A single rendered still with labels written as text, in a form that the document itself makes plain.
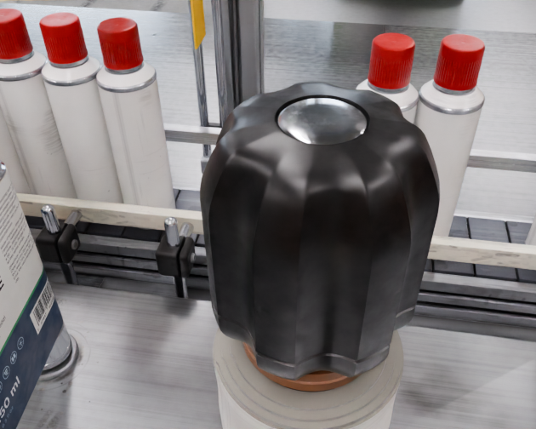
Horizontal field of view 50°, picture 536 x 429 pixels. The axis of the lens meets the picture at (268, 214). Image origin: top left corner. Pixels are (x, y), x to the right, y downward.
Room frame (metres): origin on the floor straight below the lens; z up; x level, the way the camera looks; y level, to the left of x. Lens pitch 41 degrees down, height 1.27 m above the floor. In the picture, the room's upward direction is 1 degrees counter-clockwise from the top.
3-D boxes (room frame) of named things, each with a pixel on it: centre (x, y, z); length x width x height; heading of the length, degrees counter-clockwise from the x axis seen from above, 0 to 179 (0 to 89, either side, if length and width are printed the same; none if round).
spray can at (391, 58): (0.42, -0.10, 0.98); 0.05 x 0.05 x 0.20
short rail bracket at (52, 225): (0.41, 0.19, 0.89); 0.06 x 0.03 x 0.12; 170
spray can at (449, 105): (0.42, -0.15, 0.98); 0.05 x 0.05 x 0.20
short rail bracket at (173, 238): (0.37, 0.08, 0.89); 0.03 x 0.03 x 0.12; 80
